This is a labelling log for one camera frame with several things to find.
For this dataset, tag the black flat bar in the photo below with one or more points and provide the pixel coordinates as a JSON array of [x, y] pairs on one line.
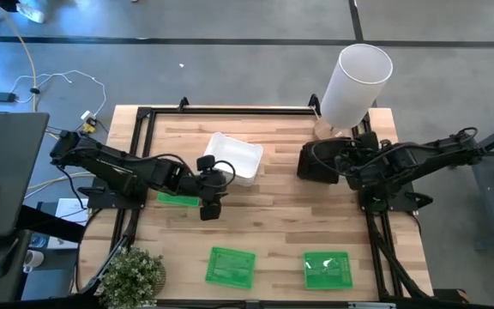
[[50, 223]]

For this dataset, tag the white lamp wooden base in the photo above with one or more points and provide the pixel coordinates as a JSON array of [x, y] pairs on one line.
[[354, 90]]

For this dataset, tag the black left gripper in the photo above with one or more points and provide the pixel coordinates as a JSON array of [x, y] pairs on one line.
[[212, 186]]

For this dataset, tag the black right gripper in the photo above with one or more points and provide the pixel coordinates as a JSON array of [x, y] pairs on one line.
[[360, 163]]

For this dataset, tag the white power adapter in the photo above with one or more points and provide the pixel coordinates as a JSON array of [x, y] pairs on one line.
[[87, 115]]

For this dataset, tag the yellow plug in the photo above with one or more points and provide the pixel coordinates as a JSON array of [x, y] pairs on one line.
[[89, 128]]

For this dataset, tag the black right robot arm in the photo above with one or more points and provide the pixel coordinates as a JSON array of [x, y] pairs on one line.
[[435, 150]]

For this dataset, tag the person's white shoe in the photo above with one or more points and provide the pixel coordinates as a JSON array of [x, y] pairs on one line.
[[30, 13]]

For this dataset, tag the white paper sheets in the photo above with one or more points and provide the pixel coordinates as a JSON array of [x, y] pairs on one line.
[[73, 212]]

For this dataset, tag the green mesh basket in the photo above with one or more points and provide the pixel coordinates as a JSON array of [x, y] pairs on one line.
[[230, 268], [327, 270], [178, 200]]

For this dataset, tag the black computer mouse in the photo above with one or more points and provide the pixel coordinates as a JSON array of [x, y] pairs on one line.
[[0, 262]]

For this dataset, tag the dark grey desk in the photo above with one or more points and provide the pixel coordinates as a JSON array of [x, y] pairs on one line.
[[7, 171]]

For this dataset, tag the potted plant white flowers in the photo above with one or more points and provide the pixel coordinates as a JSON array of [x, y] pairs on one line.
[[129, 279]]

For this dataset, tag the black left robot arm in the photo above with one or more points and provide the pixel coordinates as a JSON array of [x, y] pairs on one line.
[[118, 167]]

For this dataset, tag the white mug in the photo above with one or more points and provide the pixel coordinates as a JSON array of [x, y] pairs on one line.
[[34, 259]]

